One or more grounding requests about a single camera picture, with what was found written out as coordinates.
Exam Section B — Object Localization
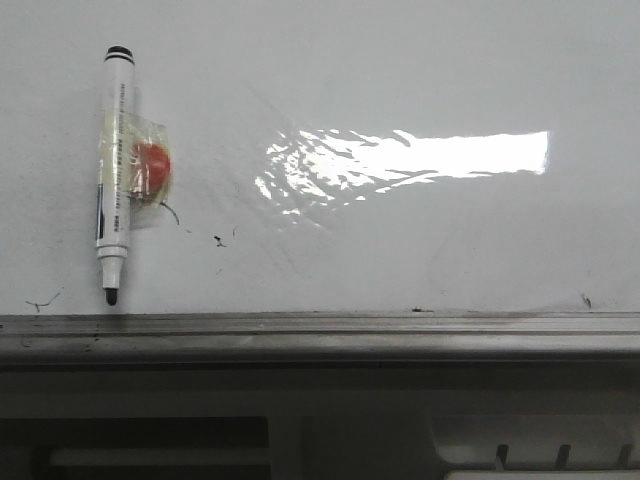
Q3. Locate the grey aluminium whiteboard ledge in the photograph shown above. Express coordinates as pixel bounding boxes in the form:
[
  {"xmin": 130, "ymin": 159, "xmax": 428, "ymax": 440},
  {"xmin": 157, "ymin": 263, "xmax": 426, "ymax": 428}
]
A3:
[{"xmin": 1, "ymin": 311, "xmax": 639, "ymax": 369}]

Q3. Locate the red round magnet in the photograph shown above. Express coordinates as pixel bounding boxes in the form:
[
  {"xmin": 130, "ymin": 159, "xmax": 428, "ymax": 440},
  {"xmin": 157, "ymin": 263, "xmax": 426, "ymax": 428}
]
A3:
[{"xmin": 131, "ymin": 142, "xmax": 171, "ymax": 199}]

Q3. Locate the large white whiteboard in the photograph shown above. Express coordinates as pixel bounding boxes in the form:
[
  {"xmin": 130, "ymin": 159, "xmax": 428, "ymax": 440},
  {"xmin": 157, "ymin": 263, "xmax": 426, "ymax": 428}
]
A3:
[{"xmin": 1, "ymin": 1, "xmax": 639, "ymax": 315}]

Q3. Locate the white whiteboard marker black tip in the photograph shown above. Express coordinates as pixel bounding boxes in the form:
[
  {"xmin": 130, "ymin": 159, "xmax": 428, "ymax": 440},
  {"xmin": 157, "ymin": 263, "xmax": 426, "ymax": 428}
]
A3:
[{"xmin": 95, "ymin": 45, "xmax": 135, "ymax": 306}]

